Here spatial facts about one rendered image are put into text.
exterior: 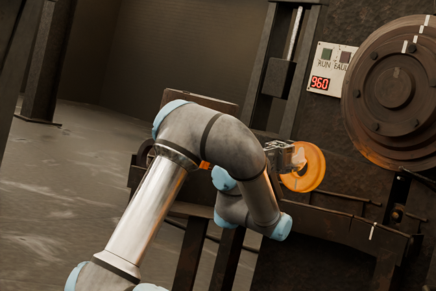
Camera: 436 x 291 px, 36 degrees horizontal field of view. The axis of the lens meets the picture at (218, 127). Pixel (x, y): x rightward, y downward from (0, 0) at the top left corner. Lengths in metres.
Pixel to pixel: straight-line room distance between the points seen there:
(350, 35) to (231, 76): 8.62
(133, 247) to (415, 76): 0.96
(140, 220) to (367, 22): 1.22
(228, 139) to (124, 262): 0.34
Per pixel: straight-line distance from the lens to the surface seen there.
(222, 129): 1.44
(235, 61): 10.94
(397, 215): 2.16
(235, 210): 1.81
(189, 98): 4.74
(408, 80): 1.95
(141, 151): 2.83
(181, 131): 1.48
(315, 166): 1.99
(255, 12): 10.88
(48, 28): 8.57
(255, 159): 1.48
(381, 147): 2.05
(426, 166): 2.00
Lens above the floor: 1.02
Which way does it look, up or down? 4 degrees down
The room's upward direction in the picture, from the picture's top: 13 degrees clockwise
